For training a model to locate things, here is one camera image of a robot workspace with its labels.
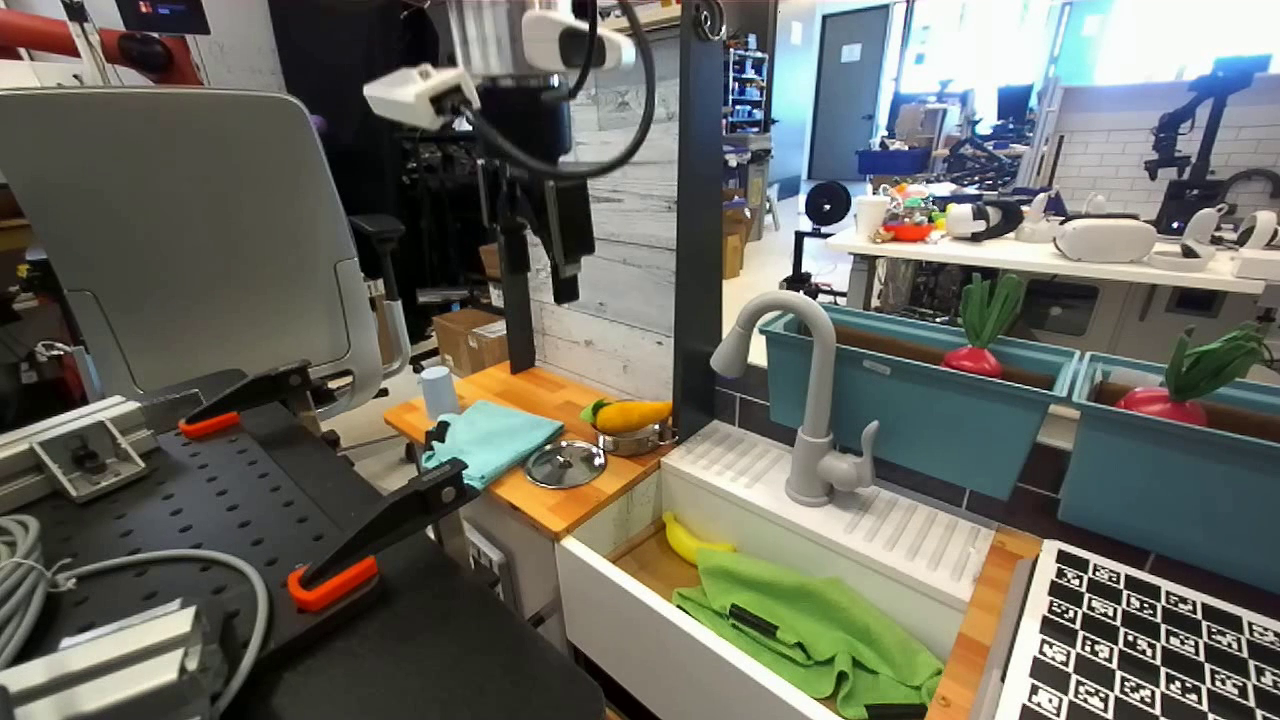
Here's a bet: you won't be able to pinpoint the pale blue cup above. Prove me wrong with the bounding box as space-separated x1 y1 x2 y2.
419 365 462 422

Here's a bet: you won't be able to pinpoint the grey tap lever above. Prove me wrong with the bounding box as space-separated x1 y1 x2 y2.
844 419 882 493

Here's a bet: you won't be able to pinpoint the green cloth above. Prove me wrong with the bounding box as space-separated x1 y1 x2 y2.
671 547 945 720

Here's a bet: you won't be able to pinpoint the white sink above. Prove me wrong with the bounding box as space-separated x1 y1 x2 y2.
555 420 1001 720

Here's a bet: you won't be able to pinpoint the white socket plate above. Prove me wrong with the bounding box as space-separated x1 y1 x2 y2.
461 519 510 603

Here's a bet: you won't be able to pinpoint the aluminium profile bracket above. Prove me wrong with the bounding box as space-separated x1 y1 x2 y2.
0 394 159 513

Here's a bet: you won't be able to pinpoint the checkered calibration board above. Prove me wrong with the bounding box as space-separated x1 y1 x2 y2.
994 540 1280 720

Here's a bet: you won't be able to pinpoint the blue cloth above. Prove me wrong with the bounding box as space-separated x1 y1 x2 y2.
420 400 565 492

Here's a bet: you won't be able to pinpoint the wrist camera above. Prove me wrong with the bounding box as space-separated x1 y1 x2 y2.
362 64 482 132

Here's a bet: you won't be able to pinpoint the silver lid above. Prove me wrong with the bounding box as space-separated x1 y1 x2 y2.
524 439 608 491

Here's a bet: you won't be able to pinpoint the grey office chair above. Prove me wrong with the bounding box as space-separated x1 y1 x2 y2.
0 87 413 423

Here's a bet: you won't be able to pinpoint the coil of grey cable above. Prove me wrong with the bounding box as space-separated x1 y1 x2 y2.
0 514 272 719

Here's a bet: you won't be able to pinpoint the white table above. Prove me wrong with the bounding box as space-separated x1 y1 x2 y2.
827 225 1280 341

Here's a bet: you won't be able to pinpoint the small black object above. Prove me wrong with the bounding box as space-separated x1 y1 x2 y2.
727 602 782 642

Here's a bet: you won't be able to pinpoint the toy kitchen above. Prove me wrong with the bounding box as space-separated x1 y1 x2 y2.
384 0 1047 720

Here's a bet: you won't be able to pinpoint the teal planter box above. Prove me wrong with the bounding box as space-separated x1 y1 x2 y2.
1057 350 1280 597
758 304 1082 502

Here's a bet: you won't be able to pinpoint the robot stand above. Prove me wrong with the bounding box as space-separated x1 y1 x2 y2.
0 368 607 720

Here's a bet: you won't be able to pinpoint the silver bowl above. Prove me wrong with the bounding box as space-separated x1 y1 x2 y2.
592 420 677 459

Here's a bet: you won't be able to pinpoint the red pipe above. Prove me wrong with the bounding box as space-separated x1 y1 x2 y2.
0 8 204 87

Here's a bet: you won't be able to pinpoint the plush radish toy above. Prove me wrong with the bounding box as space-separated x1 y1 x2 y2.
1114 324 1268 429
940 271 1029 380

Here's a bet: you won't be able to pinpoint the shelf with items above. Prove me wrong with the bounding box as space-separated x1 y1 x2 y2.
724 45 772 137

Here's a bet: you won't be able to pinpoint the black filament spool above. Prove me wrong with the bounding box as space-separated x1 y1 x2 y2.
804 180 854 230

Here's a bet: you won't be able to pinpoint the aluminium profile bar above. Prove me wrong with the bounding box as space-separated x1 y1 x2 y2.
0 600 229 720

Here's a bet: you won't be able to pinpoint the grey door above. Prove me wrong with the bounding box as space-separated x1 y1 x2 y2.
807 4 893 182

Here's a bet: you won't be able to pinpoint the cardboard box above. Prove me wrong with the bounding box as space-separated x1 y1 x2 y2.
431 307 510 379

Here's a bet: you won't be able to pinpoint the white headset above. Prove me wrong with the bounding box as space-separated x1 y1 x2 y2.
1053 214 1159 264
944 199 1025 242

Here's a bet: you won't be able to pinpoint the grey tap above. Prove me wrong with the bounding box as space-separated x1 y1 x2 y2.
709 289 882 508

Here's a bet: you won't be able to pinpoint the yellow toy banana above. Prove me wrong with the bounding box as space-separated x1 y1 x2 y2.
661 511 737 567

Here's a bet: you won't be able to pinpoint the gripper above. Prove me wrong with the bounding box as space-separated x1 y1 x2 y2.
477 78 598 307

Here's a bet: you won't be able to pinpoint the orange plush toy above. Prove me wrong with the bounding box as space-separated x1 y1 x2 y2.
580 397 674 436

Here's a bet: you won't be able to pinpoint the black clamp with orange tips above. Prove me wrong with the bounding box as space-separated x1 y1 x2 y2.
287 457 471 614
178 360 323 441

